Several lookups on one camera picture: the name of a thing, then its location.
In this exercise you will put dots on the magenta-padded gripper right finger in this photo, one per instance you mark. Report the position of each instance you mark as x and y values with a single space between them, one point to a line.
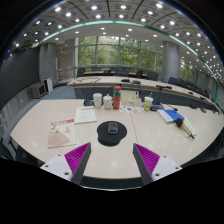
147 158

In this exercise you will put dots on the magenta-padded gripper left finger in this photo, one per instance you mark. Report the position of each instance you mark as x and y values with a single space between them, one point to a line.
77 157

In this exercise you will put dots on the black computer mouse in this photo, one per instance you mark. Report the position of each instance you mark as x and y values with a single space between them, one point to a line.
112 128

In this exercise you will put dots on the black mouse pad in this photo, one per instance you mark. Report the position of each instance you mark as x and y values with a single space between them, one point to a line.
111 139

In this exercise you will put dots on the red and white pamphlet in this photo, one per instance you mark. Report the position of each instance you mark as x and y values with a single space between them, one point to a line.
61 133

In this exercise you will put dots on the white document with red heading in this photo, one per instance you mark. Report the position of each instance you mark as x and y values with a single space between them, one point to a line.
85 115

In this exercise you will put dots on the blue and white book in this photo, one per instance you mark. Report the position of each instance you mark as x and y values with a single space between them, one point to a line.
171 115

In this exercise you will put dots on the black conference microphone unit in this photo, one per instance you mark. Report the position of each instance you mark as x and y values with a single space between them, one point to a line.
88 102
157 107

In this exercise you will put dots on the colourful printed leaflet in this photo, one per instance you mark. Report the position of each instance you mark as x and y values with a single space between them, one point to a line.
128 109

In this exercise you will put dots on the green and white paper cup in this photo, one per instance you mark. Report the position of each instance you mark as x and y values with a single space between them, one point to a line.
148 104

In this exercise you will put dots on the white lidded ceramic mug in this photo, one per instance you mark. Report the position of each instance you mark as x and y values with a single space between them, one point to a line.
107 102

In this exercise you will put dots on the red bottle with green band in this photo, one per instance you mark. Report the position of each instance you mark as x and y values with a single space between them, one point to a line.
117 100

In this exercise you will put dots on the grey cabinet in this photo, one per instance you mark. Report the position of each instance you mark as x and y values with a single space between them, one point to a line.
38 90

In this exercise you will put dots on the white floor appliance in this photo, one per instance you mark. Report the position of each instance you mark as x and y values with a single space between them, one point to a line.
49 85

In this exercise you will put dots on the dark office chairs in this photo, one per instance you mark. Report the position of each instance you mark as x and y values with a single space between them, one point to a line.
152 76

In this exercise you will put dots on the ceiling lights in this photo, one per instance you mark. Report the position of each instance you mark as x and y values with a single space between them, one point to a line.
98 16

